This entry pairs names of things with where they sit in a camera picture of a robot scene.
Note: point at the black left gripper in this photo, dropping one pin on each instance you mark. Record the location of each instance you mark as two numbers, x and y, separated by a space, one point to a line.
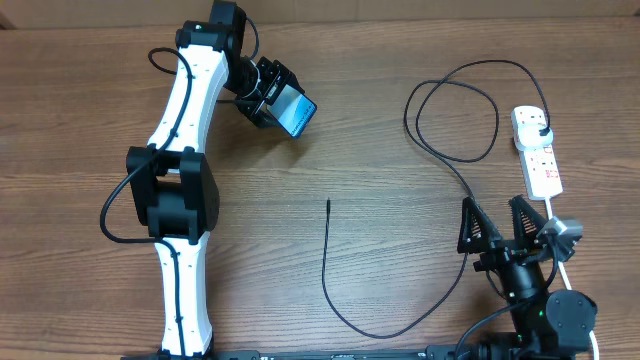
278 75

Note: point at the blue Samsung smartphone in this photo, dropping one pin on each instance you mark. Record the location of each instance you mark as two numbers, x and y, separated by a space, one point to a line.
292 110

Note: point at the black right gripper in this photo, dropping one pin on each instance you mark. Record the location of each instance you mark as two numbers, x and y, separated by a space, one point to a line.
482 234

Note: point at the white charger plug adapter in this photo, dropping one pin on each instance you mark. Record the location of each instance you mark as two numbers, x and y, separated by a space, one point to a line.
528 137

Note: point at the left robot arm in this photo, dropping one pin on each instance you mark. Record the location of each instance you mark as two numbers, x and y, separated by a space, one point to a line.
174 191

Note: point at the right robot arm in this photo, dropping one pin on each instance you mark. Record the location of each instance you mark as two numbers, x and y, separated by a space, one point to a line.
537 323

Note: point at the white power strip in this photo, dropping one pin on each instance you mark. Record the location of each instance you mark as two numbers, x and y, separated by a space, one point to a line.
540 169

